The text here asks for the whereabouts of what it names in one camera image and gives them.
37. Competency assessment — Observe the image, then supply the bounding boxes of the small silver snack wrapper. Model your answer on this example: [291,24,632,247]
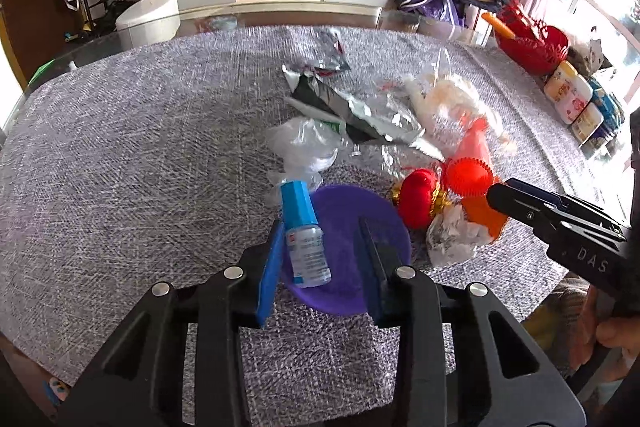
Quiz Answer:
[281,28,352,80]

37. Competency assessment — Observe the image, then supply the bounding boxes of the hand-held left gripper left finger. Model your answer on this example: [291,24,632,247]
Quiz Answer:
[57,221,286,427]

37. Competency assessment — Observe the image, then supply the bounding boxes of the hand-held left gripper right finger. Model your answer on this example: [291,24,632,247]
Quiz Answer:
[357,217,586,427]

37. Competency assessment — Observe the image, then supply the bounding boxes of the small bottle with blue cap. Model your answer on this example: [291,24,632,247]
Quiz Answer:
[279,181,333,289]

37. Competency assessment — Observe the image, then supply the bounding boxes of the white round stool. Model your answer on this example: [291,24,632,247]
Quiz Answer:
[115,0,182,54]

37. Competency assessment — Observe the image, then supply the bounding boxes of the clear plastic bag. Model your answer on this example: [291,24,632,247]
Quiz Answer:
[264,117,347,208]

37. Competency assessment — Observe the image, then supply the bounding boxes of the purple cloth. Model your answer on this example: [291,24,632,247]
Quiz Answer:
[397,0,482,28]

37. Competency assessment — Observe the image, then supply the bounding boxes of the blue carton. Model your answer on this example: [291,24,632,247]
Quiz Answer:
[587,77,626,144]

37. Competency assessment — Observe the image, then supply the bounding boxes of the white plastic wrapper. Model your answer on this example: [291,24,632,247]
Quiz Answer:
[377,47,518,154]

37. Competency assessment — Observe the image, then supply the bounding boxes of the red openwork basket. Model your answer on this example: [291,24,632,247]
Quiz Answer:
[492,0,571,76]

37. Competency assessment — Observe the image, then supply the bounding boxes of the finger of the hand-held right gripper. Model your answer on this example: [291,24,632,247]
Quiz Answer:
[486,184,558,235]
[506,178,629,239]

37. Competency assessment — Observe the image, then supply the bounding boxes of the person's right hand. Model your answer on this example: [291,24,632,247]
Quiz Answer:
[570,288,640,373]

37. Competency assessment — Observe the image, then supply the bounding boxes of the orange plastic tool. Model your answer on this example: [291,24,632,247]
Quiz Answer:
[481,12,516,39]

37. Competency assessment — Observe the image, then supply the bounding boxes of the purple plastic bowl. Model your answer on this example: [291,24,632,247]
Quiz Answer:
[279,185,413,319]

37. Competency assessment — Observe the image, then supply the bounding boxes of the large silver foil wrapper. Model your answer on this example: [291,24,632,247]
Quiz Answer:
[285,74,446,162]

